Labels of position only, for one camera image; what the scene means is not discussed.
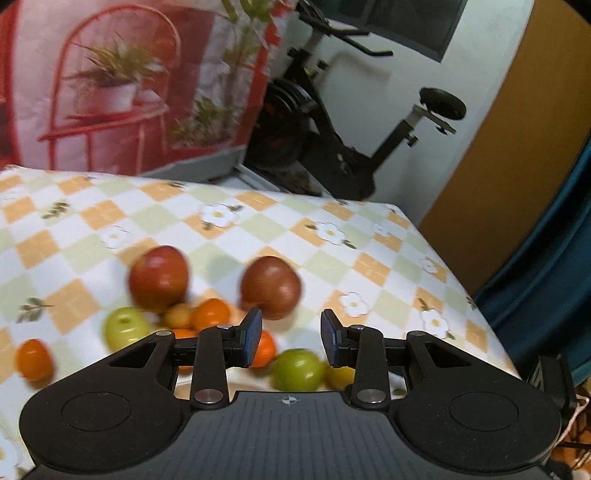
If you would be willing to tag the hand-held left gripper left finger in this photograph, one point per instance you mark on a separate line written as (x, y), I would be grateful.
(251, 339)

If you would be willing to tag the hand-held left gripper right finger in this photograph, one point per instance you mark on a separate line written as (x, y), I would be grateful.
(330, 339)

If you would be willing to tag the red apple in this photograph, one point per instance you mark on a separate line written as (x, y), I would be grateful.
(159, 279)
(270, 286)

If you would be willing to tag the small orange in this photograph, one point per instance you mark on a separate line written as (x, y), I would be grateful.
(184, 333)
(33, 360)
(212, 314)
(264, 350)

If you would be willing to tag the small yellow fruit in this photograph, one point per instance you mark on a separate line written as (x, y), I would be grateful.
(339, 377)
(178, 316)

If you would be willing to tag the green apple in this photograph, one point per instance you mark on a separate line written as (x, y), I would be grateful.
(295, 370)
(123, 327)

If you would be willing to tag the teal curtain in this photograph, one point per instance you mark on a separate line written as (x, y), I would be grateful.
(554, 277)

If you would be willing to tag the checkered floral tablecloth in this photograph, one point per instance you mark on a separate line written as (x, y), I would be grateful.
(277, 230)

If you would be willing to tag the white stand base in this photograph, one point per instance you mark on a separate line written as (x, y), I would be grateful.
(251, 177)

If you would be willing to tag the black exercise bike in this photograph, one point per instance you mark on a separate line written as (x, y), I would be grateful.
(323, 152)

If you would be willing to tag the brown wooden door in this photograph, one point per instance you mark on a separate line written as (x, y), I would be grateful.
(508, 161)

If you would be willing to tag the printed red chair backdrop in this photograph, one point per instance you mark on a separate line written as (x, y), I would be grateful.
(138, 55)

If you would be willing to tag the dark window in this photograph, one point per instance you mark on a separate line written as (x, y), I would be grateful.
(406, 23)

